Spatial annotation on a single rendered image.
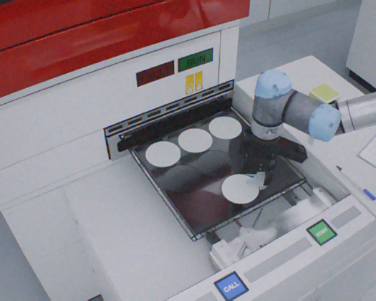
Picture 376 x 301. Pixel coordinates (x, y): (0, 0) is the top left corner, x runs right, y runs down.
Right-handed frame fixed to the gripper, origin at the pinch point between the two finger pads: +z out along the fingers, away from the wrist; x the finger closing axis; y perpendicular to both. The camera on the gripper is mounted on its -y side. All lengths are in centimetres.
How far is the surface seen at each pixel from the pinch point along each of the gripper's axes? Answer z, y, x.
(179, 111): -2.8, 22.7, -26.8
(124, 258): 9.3, 36.6, 16.9
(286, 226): 3.3, -5.2, 11.3
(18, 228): 20, 73, 2
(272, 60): 91, -44, -196
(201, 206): 1.4, 16.8, 5.7
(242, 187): 1.2, 5.7, -0.4
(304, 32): 91, -78, -240
